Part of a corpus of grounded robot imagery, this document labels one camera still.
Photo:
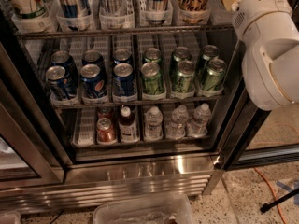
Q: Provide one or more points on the red soda can front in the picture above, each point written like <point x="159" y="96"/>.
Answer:
<point x="105" y="131"/>

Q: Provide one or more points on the clear water bottle right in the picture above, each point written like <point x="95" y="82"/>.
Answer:
<point x="197" y="125"/>

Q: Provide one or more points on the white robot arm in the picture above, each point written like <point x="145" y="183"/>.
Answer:
<point x="270" y="65"/>

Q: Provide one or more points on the stainless steel fridge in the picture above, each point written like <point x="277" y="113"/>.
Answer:
<point x="58" y="162"/>

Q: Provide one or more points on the blue Pepsi can front left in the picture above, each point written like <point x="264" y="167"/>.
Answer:
<point x="61" y="83"/>

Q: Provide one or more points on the blue pepsi can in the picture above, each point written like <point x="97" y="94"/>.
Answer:
<point x="124" y="80"/>
<point x="93" y="57"/>
<point x="122" y="56"/>
<point x="65" y="60"/>
<point x="61" y="83"/>
<point x="94" y="80"/>

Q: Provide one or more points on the white green drink can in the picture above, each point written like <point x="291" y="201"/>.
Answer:
<point x="29" y="9"/>

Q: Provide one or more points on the white tray top right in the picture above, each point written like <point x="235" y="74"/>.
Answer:
<point x="219" y="15"/>

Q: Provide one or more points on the red soda can back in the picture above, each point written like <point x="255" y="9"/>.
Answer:
<point x="105" y="112"/>

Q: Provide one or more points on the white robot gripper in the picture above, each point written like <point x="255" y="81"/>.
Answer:
<point x="249" y="14"/>

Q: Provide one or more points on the blue silver tall can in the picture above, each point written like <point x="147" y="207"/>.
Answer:
<point x="76" y="12"/>

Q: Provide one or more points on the brown drink bottle white cap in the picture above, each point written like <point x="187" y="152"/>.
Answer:
<point x="127" y="126"/>

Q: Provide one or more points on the blue Pepsi can back left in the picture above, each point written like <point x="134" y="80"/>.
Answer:
<point x="65" y="60"/>

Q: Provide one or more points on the green can back right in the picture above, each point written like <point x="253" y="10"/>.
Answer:
<point x="208" y="53"/>

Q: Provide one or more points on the blue Pepsi can front right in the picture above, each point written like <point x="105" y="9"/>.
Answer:
<point x="124" y="80"/>

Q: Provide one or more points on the green can front middle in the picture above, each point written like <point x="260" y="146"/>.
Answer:
<point x="183" y="76"/>

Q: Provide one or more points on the blue Red Bull can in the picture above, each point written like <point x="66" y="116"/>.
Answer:
<point x="155" y="11"/>

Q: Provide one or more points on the green can front right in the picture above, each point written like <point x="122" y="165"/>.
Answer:
<point x="213" y="75"/>

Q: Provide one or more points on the green can front left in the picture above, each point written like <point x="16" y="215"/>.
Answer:
<point x="152" y="79"/>

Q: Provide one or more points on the small clear container corner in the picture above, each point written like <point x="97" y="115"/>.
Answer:
<point x="10" y="218"/>

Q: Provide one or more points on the blue Pepsi can back middle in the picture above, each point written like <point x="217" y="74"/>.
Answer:
<point x="93" y="57"/>

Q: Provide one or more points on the clear plastic bin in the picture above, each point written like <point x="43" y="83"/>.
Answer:
<point x="153" y="209"/>

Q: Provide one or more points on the clear water bottle middle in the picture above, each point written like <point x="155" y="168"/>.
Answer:
<point x="175" y="128"/>

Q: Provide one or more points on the orange LaCroix can left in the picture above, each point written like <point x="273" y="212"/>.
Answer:
<point x="192" y="10"/>

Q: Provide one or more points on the blue Pepsi can back right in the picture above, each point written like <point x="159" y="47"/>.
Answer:
<point x="122" y="56"/>

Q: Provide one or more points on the green can back middle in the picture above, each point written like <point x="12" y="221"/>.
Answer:
<point x="179" y="54"/>

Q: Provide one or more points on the clear water bottle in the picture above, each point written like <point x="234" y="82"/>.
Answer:
<point x="153" y="124"/>
<point x="175" y="128"/>
<point x="197" y="125"/>

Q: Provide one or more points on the green can back left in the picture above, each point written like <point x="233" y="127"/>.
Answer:
<point x="152" y="55"/>

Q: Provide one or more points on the red soda can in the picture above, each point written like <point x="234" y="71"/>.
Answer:
<point x="105" y="112"/>
<point x="105" y="131"/>

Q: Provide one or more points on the blue Pepsi can front middle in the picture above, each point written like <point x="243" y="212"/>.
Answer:
<point x="94" y="80"/>

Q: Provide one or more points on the black stand leg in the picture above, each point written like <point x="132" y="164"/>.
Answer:
<point x="267" y="206"/>

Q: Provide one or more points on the clear water bottle left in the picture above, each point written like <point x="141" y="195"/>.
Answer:
<point x="153" y="124"/>

